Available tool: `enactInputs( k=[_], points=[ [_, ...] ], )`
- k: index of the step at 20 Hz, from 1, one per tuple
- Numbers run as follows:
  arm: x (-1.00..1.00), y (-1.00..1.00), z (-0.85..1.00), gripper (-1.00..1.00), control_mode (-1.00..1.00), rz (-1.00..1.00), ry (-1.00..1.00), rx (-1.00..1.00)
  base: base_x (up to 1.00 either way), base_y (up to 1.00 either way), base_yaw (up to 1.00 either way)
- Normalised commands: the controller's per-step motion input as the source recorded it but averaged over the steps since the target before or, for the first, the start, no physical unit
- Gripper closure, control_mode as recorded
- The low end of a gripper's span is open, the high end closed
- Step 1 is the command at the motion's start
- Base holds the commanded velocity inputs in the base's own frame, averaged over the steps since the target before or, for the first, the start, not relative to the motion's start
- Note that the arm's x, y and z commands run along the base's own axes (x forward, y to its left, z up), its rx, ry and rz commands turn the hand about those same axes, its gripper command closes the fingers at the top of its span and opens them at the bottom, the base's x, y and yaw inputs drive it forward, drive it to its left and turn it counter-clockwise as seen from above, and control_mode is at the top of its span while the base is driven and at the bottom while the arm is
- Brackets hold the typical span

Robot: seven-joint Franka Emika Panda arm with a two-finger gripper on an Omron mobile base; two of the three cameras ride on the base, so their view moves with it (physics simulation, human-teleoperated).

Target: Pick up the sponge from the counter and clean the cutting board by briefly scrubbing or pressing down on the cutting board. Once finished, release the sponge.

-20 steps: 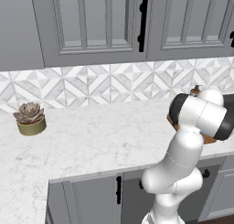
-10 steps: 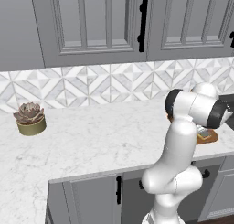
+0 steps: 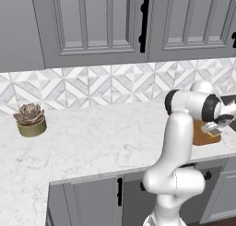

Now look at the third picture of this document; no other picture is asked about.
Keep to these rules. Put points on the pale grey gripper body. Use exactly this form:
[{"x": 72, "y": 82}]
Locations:
[{"x": 210, "y": 126}]

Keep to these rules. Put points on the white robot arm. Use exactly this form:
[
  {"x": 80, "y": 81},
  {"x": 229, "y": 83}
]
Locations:
[{"x": 179, "y": 143}]

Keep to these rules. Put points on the yellow sponge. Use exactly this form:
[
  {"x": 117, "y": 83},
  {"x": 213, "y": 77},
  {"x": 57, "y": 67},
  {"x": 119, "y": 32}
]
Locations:
[{"x": 216, "y": 132}]

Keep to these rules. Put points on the brown wooden cutting board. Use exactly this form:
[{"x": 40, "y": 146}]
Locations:
[{"x": 200, "y": 137}]

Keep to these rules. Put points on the grey lower cupboard door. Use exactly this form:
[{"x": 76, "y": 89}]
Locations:
[
  {"x": 222, "y": 192},
  {"x": 92, "y": 202}
]

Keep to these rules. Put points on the grey cupboard door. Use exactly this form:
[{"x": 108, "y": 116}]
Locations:
[
  {"x": 196, "y": 23},
  {"x": 98, "y": 26},
  {"x": 222, "y": 192},
  {"x": 92, "y": 202}
]

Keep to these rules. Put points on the grey upper cupboard door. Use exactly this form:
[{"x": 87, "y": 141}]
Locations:
[
  {"x": 196, "y": 23},
  {"x": 98, "y": 26}
]

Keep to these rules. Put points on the dark grey dishwasher front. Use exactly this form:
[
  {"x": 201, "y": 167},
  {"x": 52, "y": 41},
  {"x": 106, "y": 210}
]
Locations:
[{"x": 135, "y": 205}]

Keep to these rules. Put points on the succulent in gold pot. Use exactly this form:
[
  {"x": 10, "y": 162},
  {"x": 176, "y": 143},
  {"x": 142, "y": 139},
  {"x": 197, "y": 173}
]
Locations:
[{"x": 30, "y": 120}]

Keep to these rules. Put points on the plain grey upper cupboard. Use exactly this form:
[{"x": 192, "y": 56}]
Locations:
[{"x": 18, "y": 29}]

